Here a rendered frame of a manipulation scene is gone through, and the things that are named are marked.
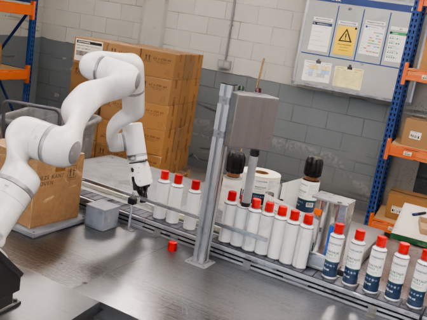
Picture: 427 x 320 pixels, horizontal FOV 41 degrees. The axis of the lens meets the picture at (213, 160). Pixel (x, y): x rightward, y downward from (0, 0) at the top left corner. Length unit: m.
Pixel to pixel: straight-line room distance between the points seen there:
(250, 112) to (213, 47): 4.93
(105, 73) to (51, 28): 6.14
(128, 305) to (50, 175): 0.67
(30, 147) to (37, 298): 0.44
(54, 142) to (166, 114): 3.85
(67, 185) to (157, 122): 3.34
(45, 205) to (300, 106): 4.65
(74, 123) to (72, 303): 0.53
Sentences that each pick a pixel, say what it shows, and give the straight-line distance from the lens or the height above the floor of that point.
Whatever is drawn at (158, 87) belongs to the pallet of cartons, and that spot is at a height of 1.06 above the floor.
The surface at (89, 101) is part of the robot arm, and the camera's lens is 1.90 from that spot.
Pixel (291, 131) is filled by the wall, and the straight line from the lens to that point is 6.62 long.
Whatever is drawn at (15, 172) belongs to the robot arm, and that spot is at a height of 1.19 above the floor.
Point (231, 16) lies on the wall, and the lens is 6.80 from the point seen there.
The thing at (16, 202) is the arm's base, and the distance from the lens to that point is 1.70.
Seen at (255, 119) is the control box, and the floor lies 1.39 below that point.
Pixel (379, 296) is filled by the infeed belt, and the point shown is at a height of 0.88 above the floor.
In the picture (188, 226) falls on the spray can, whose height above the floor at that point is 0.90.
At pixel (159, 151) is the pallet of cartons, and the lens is 5.62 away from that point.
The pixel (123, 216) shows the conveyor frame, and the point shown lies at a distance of 2.45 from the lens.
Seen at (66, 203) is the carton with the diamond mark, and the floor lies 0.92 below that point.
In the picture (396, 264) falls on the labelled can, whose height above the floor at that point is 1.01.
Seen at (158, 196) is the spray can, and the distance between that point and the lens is 2.37.
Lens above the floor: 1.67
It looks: 13 degrees down
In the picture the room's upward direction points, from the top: 9 degrees clockwise
